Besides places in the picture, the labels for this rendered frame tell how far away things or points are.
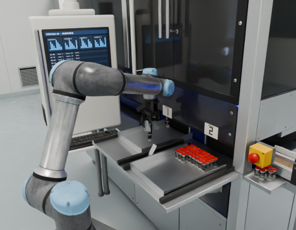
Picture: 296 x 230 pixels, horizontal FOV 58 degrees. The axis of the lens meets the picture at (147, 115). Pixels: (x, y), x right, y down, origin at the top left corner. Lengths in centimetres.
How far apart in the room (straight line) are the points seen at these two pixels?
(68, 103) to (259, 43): 71
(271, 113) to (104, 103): 106
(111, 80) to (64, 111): 20
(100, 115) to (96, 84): 98
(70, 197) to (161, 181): 42
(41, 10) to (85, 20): 463
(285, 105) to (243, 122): 26
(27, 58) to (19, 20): 75
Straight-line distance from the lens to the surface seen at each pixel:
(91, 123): 185
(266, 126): 126
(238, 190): 130
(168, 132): 159
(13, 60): 626
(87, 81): 88
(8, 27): 622
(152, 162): 129
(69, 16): 172
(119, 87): 91
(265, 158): 114
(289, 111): 139
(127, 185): 231
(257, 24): 107
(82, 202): 89
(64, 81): 95
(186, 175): 120
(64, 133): 96
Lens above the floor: 153
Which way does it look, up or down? 20 degrees down
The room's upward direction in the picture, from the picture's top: 1 degrees counter-clockwise
